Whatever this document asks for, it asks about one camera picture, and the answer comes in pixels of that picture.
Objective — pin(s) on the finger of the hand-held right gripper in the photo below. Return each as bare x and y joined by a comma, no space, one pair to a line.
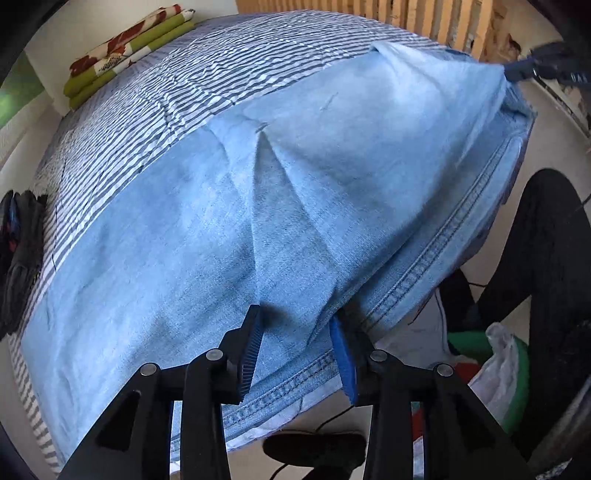
519,71

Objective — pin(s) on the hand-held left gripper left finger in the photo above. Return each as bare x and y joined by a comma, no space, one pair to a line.
249,355

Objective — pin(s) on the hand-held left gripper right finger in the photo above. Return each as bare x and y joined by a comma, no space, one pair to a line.
344,364

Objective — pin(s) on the light blue denim jeans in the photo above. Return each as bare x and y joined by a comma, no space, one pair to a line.
277,207

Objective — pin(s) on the black shoe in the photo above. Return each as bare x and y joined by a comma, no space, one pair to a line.
314,450

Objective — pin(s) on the person's black clothing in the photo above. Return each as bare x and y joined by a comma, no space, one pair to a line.
545,221

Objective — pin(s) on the green bin with plastic bag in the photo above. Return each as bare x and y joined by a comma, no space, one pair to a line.
512,369

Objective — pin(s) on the stack of black folded clothes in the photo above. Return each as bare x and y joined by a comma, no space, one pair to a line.
23,258

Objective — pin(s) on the blue white striped quilt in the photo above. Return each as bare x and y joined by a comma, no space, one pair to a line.
184,78

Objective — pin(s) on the green patterned folded blanket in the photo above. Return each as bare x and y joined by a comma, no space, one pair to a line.
157,32

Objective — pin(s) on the red floral folded blanket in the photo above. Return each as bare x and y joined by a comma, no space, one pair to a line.
115,46

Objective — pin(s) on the wooden slatted rail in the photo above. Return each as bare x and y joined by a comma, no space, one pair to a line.
415,18

